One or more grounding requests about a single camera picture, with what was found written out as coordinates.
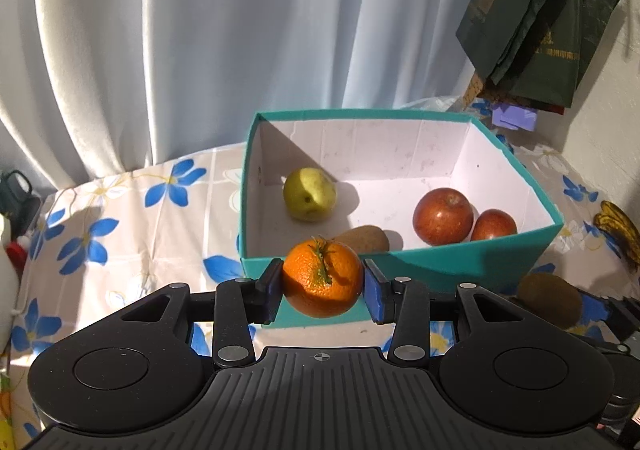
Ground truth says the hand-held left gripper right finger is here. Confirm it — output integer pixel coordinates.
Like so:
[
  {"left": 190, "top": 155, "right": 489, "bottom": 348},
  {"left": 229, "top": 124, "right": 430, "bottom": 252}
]
[{"left": 364, "top": 258, "right": 517, "bottom": 365}]

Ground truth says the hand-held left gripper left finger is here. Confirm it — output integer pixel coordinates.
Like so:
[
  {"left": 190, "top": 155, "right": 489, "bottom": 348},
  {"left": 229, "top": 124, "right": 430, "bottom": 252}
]
[{"left": 117, "top": 258, "right": 286, "bottom": 365}]

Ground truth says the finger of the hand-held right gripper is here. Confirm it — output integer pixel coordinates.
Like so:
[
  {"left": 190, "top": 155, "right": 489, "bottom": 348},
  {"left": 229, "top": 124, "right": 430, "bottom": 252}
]
[
  {"left": 585, "top": 335, "right": 635, "bottom": 357},
  {"left": 580, "top": 287, "right": 640, "bottom": 332}
]

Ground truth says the brown kiwi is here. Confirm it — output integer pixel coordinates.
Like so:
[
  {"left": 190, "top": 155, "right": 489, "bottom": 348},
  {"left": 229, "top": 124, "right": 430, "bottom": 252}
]
[
  {"left": 332, "top": 225, "right": 391, "bottom": 254},
  {"left": 515, "top": 272, "right": 584, "bottom": 330}
]

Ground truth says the orange with stem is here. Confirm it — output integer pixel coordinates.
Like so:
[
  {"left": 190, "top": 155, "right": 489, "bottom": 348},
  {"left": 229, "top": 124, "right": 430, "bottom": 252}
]
[{"left": 282, "top": 236, "right": 365, "bottom": 318}]

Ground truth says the yellow green pear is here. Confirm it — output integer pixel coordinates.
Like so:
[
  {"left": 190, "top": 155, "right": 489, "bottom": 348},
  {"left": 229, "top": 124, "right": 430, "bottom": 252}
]
[{"left": 283, "top": 167, "right": 338, "bottom": 222}]

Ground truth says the teal cardboard box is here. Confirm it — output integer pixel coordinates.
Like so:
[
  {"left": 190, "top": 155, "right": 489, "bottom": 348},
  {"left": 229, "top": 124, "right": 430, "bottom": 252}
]
[{"left": 237, "top": 110, "right": 565, "bottom": 329}]

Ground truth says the bunch of ripe bananas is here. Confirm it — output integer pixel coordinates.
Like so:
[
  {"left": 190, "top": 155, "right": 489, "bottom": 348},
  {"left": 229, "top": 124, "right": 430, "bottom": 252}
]
[{"left": 594, "top": 200, "right": 640, "bottom": 276}]

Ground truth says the large red apple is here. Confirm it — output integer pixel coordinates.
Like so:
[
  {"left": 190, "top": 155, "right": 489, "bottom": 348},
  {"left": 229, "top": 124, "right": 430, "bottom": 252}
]
[{"left": 412, "top": 187, "right": 474, "bottom": 246}]

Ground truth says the small dark red apple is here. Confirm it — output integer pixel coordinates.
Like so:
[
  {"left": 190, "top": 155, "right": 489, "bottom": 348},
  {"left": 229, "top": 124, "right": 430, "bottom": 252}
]
[{"left": 470, "top": 209, "right": 518, "bottom": 242}]

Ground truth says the blue floral tablecloth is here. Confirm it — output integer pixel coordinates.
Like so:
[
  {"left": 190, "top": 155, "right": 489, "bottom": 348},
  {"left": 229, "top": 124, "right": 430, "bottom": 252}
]
[{"left": 0, "top": 97, "right": 640, "bottom": 450}]

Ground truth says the purple paper item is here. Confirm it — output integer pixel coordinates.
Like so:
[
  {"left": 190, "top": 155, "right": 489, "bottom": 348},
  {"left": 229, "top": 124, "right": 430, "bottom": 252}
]
[{"left": 491, "top": 102, "right": 539, "bottom": 132}]

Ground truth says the brown patterned box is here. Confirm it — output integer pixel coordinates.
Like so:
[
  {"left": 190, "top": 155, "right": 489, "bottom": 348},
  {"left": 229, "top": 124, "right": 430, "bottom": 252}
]
[{"left": 462, "top": 72, "right": 487, "bottom": 112}]

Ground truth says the white curtain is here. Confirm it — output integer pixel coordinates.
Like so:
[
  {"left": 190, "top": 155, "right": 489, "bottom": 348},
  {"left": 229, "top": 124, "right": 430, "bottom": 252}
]
[{"left": 0, "top": 0, "right": 501, "bottom": 191}]

